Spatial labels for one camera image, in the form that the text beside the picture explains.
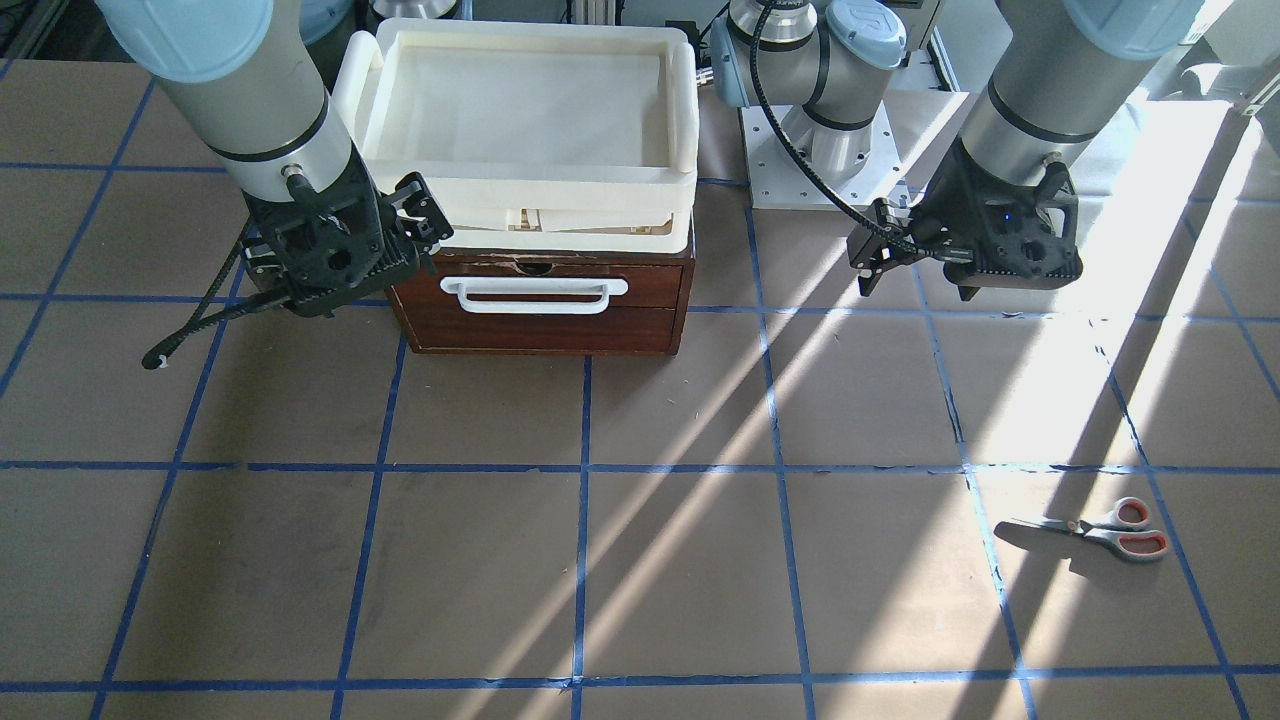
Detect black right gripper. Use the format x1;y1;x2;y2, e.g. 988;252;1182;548
244;165;454;316

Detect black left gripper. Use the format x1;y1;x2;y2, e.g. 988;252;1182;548
847;140;1084;301

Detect white drawer handle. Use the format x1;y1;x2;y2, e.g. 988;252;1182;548
439;275;630;315

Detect grey orange scissors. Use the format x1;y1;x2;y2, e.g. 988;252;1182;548
1012;497;1171;562

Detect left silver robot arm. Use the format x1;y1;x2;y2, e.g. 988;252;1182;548
709;1;1201;301

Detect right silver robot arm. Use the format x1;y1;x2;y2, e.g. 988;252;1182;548
99;1;453;316

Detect dark wooden drawer cabinet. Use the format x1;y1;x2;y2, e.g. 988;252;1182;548
387;231;696;355

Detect white plastic bin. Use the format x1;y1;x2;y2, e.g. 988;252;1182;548
332;19;700;254

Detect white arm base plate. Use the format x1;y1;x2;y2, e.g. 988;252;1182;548
739;104;909;211

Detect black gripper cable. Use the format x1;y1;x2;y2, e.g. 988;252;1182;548
142;231;301;372

